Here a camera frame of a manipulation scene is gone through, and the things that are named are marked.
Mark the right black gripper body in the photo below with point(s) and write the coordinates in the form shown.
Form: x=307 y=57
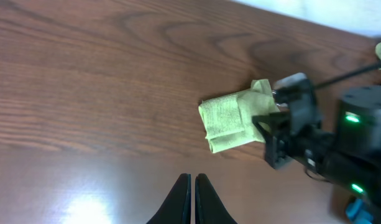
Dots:
x=295 y=133

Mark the blue cloth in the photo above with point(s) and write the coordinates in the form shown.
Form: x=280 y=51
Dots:
x=356 y=212

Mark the light green cloth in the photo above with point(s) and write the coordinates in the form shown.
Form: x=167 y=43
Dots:
x=228 y=119

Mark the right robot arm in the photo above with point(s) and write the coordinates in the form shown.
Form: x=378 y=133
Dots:
x=349 y=157

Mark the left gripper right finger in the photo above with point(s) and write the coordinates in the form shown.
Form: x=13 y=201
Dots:
x=209 y=208

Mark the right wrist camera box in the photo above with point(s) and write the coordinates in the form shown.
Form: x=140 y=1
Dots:
x=289 y=81

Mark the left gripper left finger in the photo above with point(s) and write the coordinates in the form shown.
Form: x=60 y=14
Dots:
x=176 y=208

